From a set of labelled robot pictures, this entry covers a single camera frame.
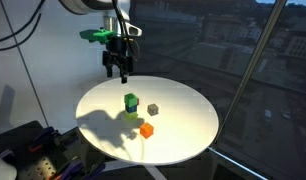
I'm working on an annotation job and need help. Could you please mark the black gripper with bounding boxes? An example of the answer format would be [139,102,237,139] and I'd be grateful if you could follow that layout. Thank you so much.
[102,37,133,84]

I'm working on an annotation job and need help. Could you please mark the green block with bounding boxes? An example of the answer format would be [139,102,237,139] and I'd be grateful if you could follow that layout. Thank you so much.
[124,93,139,107]

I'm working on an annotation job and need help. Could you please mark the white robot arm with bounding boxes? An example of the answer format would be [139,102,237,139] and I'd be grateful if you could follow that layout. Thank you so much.
[59,0,142,84]

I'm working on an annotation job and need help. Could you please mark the blue block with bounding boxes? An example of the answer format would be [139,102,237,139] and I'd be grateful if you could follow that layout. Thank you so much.
[125,105,137,113]

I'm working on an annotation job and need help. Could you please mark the lime yellow-green block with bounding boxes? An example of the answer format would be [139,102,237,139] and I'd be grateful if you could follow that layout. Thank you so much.
[125,111,138,120]

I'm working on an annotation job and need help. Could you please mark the grey block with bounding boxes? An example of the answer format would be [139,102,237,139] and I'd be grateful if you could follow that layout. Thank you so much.
[147,104,159,116]

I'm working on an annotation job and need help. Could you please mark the orange block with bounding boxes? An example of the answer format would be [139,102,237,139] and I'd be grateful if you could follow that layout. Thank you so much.
[140,123,154,139]

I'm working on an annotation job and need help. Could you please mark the round white table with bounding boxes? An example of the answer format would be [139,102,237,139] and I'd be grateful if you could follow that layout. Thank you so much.
[76,76,219,165]

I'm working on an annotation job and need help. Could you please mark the black perforated cart with clamps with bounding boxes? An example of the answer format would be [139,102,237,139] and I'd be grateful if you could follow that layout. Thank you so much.
[0,121,105,180]

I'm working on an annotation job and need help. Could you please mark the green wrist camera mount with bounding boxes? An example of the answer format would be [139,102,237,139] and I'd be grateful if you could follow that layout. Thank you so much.
[79,29,115,44]

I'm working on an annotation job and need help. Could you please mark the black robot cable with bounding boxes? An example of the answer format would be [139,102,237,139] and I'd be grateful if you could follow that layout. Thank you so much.
[0,0,46,52]

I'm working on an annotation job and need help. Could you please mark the metal window frame post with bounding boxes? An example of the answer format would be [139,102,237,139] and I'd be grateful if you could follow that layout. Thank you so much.
[213,0,288,145]

